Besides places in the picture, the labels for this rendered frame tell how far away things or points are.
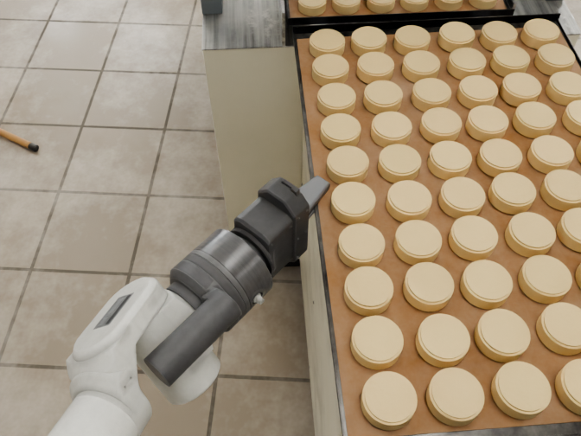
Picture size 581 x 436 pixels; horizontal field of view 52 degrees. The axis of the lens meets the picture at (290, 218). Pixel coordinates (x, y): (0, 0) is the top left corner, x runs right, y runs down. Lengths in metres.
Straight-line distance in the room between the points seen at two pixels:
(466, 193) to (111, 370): 0.42
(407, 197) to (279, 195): 0.15
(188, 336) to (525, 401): 0.31
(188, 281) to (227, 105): 0.69
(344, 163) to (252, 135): 0.62
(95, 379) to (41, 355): 1.27
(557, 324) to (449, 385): 0.13
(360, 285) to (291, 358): 1.08
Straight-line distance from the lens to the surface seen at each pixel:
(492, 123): 0.79
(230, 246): 0.61
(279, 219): 0.63
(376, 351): 0.58
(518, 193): 0.72
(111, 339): 0.55
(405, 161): 0.72
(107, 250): 1.92
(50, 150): 2.25
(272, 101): 1.24
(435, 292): 0.62
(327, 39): 0.88
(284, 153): 1.35
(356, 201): 0.67
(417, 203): 0.68
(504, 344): 0.62
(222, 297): 0.57
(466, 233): 0.67
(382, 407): 0.57
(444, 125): 0.77
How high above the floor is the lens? 1.55
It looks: 54 degrees down
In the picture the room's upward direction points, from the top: straight up
